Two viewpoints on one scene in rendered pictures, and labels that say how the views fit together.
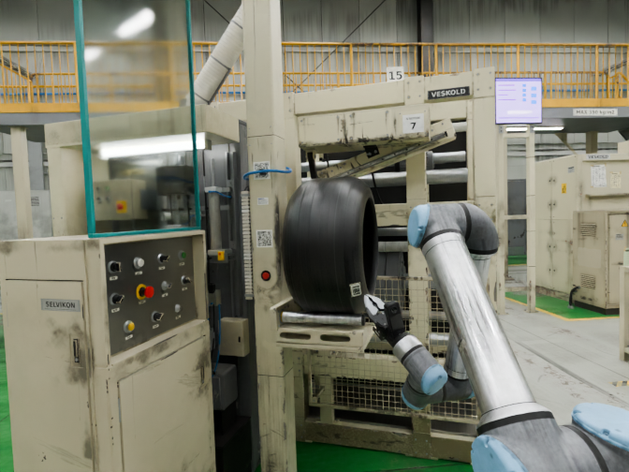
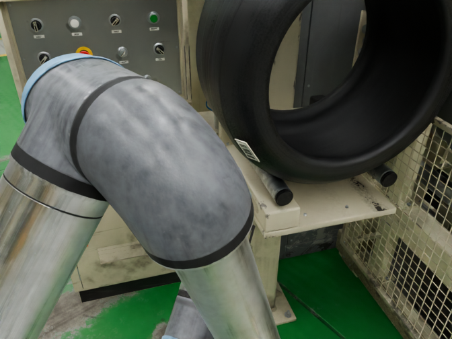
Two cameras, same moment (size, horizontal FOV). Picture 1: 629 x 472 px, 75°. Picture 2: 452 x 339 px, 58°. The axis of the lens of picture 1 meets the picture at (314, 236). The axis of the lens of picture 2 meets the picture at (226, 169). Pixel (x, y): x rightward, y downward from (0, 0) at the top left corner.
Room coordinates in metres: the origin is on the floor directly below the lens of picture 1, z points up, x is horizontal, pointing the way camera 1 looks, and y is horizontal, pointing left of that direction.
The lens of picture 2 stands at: (1.04, -0.75, 1.46)
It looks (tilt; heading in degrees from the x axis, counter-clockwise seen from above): 32 degrees down; 57
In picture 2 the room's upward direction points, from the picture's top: straight up
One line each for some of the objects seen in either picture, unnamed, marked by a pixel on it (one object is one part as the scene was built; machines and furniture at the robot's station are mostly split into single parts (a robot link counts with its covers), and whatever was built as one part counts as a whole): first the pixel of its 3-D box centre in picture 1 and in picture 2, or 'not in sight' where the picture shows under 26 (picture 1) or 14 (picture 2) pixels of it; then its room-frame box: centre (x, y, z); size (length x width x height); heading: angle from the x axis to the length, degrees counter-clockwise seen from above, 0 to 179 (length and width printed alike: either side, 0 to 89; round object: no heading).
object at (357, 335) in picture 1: (320, 333); (257, 180); (1.63, -0.01, 0.84); 0.36 x 0.09 x 0.06; 73
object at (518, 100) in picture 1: (517, 101); not in sight; (5.03, -2.51, 2.60); 0.60 x 0.05 x 0.55; 95
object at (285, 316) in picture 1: (321, 317); (259, 161); (1.63, -0.02, 0.90); 0.35 x 0.05 x 0.05; 73
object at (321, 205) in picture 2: (329, 333); (303, 183); (1.76, -0.05, 0.80); 0.37 x 0.36 x 0.02; 163
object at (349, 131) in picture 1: (365, 131); not in sight; (2.01, -0.26, 1.71); 0.61 x 0.25 x 0.15; 73
